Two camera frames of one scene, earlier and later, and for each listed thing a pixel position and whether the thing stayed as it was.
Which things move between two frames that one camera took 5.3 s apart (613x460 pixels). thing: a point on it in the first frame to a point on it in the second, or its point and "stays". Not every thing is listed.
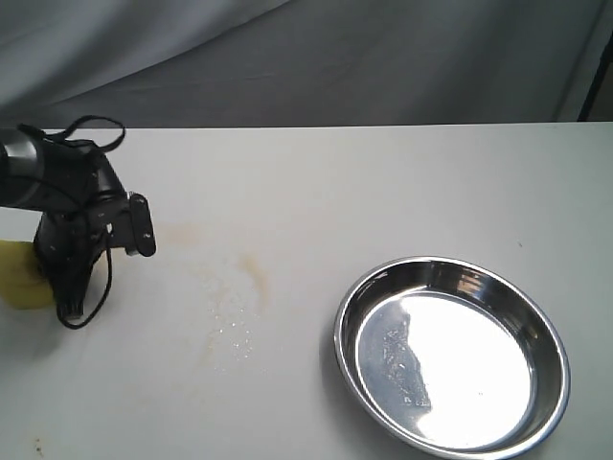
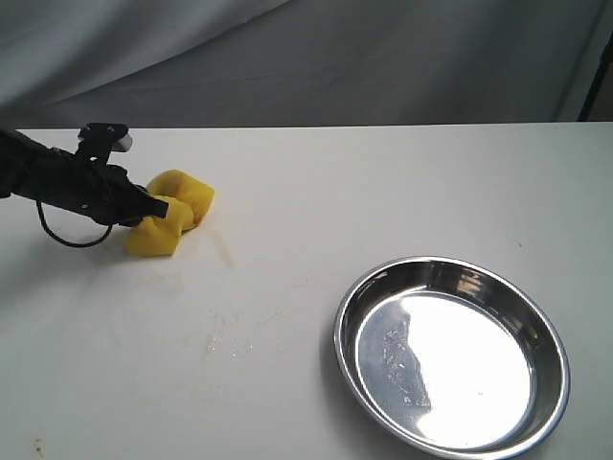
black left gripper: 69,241 to 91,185
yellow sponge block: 23,282 to 188,202
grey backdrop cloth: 156,63 stays
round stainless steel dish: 448,360 stays
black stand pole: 606,59 stays
